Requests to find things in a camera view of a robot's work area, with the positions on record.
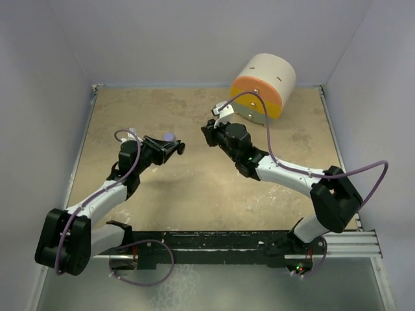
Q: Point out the aluminium frame rail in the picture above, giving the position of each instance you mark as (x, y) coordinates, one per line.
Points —
(363, 243)

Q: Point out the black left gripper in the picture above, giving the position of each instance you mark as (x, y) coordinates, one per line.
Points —
(150, 143)

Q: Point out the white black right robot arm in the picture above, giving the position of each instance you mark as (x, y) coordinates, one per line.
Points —
(335, 201)

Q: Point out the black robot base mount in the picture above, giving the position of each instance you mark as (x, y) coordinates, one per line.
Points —
(129, 250)

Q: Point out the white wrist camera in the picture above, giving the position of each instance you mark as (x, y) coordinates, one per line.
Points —
(222, 113)
(131, 135)

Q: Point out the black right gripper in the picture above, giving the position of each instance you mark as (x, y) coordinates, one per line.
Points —
(210, 131)

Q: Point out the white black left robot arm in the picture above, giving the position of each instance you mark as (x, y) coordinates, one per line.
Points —
(68, 239)

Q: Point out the purple earbud charging case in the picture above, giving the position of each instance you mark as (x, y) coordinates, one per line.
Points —
(169, 136)

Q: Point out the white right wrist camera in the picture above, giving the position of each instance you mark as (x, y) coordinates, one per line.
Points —
(222, 113)

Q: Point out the round three-drawer storage box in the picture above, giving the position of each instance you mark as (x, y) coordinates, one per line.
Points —
(272, 78)

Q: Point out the black earbud charging case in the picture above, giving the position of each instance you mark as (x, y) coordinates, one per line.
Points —
(180, 148)

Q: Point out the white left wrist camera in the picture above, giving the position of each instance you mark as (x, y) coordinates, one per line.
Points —
(131, 135)

